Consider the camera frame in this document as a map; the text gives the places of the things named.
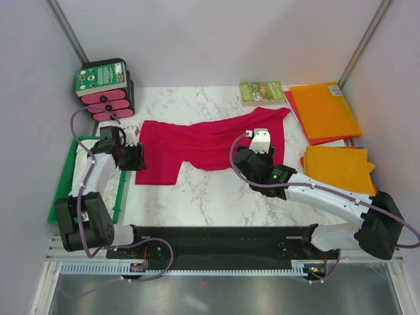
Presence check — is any aluminium corner post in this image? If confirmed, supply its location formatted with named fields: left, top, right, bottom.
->
left=337, top=0, right=394, bottom=90
left=45, top=0, right=89, bottom=64

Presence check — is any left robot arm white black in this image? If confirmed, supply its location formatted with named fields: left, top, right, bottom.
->
left=54, top=126, right=146, bottom=258

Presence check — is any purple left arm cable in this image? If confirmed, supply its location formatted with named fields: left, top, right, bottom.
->
left=70, top=104, right=121, bottom=260

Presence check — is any yellow folded t-shirt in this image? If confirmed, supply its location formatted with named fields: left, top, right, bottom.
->
left=300, top=146, right=375, bottom=196

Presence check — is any orange plastic folder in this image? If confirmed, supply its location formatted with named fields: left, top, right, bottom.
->
left=289, top=82, right=362, bottom=142

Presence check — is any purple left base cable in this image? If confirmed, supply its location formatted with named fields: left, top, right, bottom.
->
left=111, top=238, right=175, bottom=285

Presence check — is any green plastic tray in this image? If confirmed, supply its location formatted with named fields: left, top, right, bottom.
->
left=47, top=140, right=127, bottom=225

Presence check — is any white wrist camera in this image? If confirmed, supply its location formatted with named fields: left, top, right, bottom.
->
left=123, top=126, right=140, bottom=147
left=246, top=129, right=270, bottom=154

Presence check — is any black pink drawer unit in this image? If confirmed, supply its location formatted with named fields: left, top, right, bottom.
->
left=77, top=58, right=135, bottom=121

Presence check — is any orange folded t-shirt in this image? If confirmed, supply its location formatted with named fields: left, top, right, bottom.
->
left=370, top=173, right=377, bottom=194

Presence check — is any white slotted cable duct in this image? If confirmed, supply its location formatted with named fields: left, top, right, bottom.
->
left=60, top=262, right=314, bottom=277

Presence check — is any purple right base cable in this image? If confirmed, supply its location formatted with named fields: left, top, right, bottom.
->
left=303, top=249, right=342, bottom=285

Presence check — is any magenta pink t-shirt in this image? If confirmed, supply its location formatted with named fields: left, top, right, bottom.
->
left=135, top=107, right=291, bottom=186

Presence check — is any white crumpled t-shirt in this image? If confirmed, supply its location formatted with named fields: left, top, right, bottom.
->
left=70, top=144, right=121, bottom=217

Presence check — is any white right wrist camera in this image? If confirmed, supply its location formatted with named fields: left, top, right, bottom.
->
left=246, top=129, right=270, bottom=154

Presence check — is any green illustrated paperback book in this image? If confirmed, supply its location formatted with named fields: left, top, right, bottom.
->
left=239, top=81, right=286, bottom=106

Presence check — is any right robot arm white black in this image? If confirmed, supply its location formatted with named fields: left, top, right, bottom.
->
left=230, top=146, right=403, bottom=260

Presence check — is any left aluminium corner post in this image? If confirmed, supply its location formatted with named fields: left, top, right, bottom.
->
left=45, top=0, right=89, bottom=64

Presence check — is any right aluminium corner post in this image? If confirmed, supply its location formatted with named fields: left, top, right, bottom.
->
left=337, top=0, right=394, bottom=90

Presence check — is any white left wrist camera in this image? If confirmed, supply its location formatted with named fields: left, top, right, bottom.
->
left=123, top=126, right=140, bottom=147

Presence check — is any green book on drawers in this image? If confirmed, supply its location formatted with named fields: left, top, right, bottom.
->
left=75, top=62, right=127, bottom=97

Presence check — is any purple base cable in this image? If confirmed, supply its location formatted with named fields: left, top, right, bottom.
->
left=111, top=238, right=175, bottom=285
left=303, top=249, right=342, bottom=285

